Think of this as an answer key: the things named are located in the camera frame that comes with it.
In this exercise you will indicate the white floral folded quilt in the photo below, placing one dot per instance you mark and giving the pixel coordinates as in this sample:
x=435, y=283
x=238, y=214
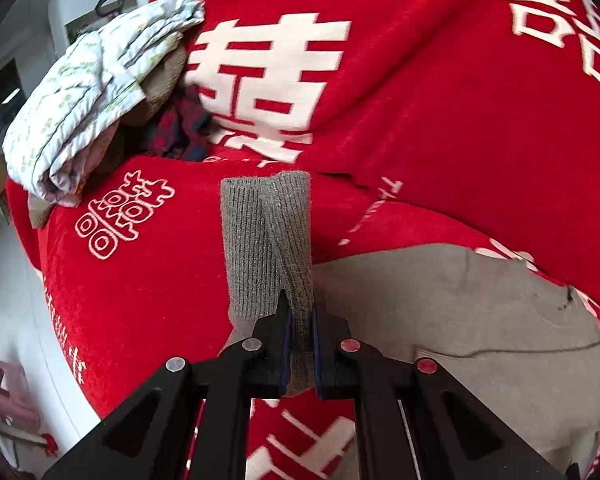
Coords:
x=80, y=90

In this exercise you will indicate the grey knitted sweater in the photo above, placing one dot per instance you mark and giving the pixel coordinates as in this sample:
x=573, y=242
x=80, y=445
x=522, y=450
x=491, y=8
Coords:
x=455, y=310

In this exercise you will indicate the brown cloth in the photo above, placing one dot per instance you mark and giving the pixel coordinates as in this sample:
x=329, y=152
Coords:
x=162, y=85

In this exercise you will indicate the red printed sofa cover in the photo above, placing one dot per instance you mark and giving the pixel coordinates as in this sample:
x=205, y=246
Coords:
x=430, y=110

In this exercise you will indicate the dark plaid cloth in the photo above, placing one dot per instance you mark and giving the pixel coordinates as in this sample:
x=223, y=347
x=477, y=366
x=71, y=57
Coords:
x=180, y=130

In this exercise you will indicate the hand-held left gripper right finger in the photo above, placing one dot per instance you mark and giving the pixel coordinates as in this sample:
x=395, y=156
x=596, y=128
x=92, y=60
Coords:
x=320, y=360

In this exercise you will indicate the pink plastic stool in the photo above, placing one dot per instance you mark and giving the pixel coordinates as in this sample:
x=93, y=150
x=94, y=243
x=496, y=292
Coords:
x=5, y=400

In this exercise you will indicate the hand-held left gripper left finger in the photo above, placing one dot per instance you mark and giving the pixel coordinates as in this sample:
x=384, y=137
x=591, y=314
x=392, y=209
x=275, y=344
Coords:
x=285, y=360

